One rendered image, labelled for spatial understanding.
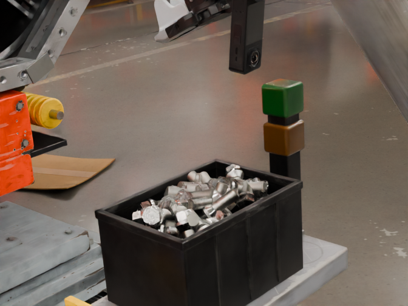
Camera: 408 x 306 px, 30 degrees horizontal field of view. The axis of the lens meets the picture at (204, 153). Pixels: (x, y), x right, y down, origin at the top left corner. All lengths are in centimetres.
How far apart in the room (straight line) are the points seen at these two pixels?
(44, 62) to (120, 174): 118
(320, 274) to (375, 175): 151
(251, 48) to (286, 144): 14
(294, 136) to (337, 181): 144
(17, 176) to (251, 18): 60
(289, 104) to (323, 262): 20
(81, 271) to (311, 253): 73
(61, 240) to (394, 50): 125
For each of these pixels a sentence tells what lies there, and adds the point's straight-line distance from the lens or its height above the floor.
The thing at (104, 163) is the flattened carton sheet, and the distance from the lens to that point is 264.
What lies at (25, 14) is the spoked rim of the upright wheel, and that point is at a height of 68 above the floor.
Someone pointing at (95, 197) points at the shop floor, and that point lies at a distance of 240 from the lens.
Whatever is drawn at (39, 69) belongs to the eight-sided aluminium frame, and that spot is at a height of 60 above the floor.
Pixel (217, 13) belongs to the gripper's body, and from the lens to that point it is 100.
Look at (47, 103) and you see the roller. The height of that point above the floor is 53.
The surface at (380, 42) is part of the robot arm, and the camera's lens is 43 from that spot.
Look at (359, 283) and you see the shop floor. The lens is 183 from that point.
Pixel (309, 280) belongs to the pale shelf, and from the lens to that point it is 93.
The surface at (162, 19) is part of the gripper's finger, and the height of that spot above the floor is 72.
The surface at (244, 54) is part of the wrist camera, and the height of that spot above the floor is 69.
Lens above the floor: 90
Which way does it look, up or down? 20 degrees down
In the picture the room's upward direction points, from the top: 4 degrees counter-clockwise
